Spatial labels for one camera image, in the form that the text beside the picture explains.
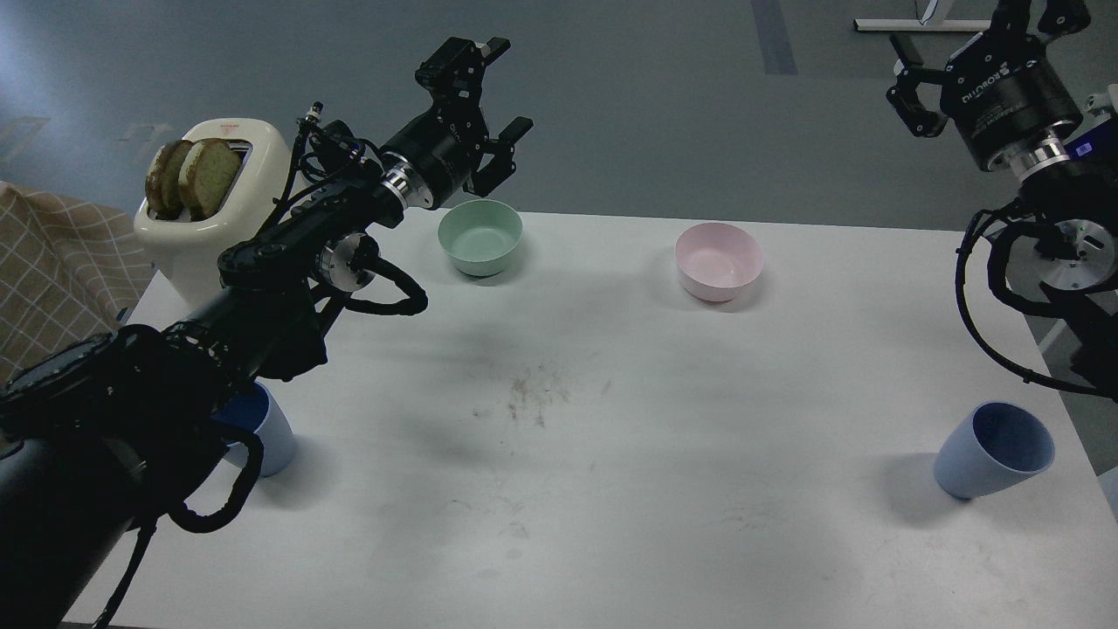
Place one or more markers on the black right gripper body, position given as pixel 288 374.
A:
pixel 1002 91

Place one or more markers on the pink bowl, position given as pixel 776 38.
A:
pixel 717 262

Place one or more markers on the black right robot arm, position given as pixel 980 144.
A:
pixel 1054 244

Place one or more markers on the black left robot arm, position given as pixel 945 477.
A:
pixel 116 431

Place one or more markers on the white table leg base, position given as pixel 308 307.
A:
pixel 877 24

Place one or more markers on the green bowl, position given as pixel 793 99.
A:
pixel 482 237

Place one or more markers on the blue cup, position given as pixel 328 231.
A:
pixel 998 446
pixel 256 411

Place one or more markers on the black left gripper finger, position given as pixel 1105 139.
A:
pixel 453 75
pixel 496 158

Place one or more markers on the toast slice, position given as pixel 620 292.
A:
pixel 205 177
pixel 162 180

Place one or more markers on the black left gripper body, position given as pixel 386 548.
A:
pixel 439 152

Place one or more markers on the right toast slice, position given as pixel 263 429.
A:
pixel 205 177

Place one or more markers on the cream white toaster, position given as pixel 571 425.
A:
pixel 186 250

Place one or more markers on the left toast slice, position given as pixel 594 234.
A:
pixel 162 180

